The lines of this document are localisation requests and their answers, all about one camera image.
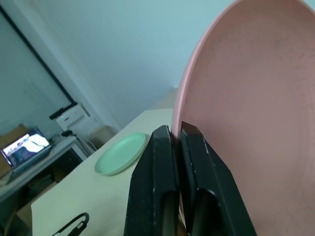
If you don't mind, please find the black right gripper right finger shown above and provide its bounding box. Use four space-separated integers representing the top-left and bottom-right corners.
179 120 258 236

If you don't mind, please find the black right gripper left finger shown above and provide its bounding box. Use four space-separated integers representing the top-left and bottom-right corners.
123 124 180 236

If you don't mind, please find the pink plate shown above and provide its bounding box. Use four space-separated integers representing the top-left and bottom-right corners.
170 0 315 236

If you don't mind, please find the green plate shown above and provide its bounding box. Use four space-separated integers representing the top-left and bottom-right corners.
94 132 146 177

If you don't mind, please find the white printer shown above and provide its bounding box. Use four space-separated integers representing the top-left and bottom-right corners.
49 102 102 133

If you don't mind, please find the white side desk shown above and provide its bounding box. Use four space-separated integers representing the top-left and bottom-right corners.
0 135 84 203

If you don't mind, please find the open laptop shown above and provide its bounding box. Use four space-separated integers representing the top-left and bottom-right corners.
0 127 52 176

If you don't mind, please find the black framed glass partition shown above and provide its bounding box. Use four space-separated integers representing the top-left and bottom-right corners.
0 4 76 138

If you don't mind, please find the black cable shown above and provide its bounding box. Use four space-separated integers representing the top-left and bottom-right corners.
50 212 90 236

